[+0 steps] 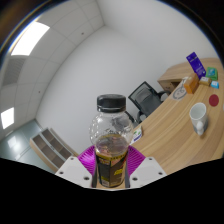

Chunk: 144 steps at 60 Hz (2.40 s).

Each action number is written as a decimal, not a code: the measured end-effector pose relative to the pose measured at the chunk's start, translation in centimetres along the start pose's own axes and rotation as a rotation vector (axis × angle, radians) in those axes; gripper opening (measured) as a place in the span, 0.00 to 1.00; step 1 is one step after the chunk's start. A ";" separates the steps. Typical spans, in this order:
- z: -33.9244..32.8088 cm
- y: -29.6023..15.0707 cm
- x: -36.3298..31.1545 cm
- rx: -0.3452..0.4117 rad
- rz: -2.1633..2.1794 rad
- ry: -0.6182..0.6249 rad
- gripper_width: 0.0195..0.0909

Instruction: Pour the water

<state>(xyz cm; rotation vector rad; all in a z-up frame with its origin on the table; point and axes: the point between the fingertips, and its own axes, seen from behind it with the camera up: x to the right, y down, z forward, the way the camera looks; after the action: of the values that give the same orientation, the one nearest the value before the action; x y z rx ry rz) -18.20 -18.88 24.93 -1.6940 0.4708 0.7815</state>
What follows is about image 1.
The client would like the flat round red coaster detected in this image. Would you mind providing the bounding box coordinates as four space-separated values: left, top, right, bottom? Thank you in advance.
208 93 220 107

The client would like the wooden side desk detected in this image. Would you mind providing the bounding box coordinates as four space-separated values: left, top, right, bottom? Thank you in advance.
157 57 224 93

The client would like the rectangular ceiling light panel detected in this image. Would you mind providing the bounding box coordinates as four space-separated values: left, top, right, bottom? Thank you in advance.
10 20 51 57
0 106 16 130

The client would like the black office chair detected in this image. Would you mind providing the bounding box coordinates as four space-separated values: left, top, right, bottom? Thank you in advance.
123 110 137 127

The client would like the white ceramic mug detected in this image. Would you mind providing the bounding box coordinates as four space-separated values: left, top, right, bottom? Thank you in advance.
188 102 210 136

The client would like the small tan packet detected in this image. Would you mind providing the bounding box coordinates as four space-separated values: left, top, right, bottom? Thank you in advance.
198 76 212 87

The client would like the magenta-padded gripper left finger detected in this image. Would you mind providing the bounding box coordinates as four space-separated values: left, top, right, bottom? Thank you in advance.
54 144 98 189

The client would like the wooden shelf cabinet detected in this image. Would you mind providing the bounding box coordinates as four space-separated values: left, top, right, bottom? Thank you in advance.
29 127 81 174

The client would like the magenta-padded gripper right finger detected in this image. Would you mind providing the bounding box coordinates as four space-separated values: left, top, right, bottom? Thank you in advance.
125 145 168 189

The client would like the purple standing pouch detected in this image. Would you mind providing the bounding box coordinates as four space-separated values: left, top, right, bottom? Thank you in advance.
185 51 207 80

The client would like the white printed leaflet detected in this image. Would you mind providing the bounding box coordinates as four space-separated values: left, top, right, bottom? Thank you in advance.
130 124 144 145

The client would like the ceiling air vent grille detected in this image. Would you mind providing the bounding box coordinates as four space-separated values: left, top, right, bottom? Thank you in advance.
2 55 27 87

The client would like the grey mesh office chair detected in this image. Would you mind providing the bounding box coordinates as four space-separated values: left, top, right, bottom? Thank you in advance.
127 80 171 125

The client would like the clear bottle with black cap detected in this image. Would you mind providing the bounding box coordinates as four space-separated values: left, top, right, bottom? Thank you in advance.
88 94 135 189

